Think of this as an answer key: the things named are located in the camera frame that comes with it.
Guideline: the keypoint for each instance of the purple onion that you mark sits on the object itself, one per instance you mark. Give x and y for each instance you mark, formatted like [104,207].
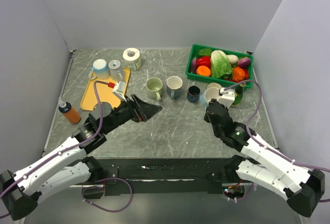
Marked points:
[244,62]

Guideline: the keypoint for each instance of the toilet paper roll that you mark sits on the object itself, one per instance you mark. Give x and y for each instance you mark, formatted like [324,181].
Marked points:
[132,59]

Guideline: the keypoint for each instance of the orange pumpkin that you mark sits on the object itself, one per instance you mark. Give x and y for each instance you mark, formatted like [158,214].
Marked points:
[238,74]

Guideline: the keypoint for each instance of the cabbage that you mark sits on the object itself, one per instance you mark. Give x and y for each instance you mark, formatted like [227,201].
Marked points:
[220,66]

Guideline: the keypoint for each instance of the orange bottle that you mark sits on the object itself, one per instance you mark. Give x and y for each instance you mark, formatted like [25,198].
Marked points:
[68,112]

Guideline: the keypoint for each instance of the dark blue mug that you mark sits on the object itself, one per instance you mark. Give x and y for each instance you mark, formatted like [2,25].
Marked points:
[193,94]

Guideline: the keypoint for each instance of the white garlic bulb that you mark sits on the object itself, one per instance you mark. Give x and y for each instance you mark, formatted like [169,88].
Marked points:
[233,59]

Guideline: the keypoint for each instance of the light blue faceted mug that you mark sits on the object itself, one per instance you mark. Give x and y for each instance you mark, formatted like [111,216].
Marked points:
[208,95]

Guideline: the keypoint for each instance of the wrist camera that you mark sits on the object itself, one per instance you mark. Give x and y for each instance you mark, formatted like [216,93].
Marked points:
[118,89]
[226,97]

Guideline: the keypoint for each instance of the green glass bottle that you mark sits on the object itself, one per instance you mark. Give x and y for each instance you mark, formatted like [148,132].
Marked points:
[239,91]

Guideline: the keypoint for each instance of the red bell pepper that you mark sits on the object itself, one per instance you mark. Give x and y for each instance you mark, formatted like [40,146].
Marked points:
[204,61]

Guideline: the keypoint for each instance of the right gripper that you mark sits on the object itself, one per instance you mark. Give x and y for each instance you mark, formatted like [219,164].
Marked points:
[214,100]

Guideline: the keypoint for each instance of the cream beige mug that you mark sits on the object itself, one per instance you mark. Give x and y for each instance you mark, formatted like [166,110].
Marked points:
[214,85]

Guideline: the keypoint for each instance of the purple eggplant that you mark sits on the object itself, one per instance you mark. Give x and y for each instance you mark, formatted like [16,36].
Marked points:
[193,66]

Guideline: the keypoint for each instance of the orange tomato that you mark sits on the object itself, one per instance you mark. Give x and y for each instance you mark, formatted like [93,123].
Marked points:
[203,71]

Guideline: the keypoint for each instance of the green bell pepper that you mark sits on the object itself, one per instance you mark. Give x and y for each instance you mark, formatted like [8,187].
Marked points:
[204,52]

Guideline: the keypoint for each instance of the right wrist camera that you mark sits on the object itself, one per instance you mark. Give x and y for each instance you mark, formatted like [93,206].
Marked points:
[226,97]

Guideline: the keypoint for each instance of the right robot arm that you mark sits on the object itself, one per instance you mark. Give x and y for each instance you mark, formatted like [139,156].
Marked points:
[300,186]

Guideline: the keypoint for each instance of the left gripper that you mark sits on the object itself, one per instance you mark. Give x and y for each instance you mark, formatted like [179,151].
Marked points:
[145,110]

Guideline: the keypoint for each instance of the light green mug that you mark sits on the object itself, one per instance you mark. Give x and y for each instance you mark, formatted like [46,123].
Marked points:
[154,88]

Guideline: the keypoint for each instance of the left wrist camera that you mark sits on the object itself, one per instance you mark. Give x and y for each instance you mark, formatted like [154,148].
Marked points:
[118,89]

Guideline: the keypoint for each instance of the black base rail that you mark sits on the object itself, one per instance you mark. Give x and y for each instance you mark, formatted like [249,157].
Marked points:
[166,175]

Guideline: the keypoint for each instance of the green plastic crate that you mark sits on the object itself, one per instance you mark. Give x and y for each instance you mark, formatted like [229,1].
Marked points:
[223,82]

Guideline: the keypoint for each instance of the yellow tray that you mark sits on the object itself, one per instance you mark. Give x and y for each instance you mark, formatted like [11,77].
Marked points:
[89,101]

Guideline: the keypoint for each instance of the white blue mug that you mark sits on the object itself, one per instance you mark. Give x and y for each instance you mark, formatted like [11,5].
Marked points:
[99,68]

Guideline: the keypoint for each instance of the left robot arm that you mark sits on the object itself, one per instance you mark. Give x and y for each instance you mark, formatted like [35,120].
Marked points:
[69,164]

